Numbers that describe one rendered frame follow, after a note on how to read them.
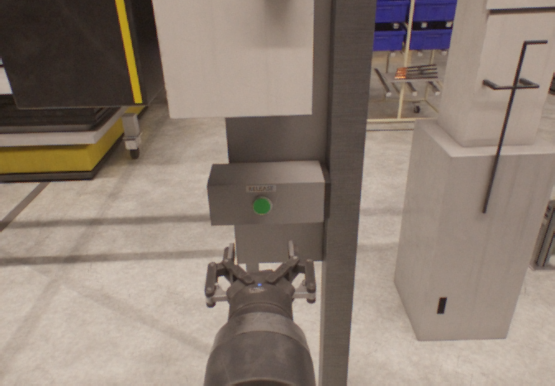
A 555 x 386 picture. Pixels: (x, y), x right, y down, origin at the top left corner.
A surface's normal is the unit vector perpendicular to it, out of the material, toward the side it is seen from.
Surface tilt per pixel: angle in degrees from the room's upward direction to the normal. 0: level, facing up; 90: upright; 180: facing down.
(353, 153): 90
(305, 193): 90
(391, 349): 0
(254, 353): 3
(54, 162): 90
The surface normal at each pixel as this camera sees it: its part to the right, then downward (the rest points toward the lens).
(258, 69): 0.03, 0.46
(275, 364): 0.32, -0.85
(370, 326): -0.02, -0.89
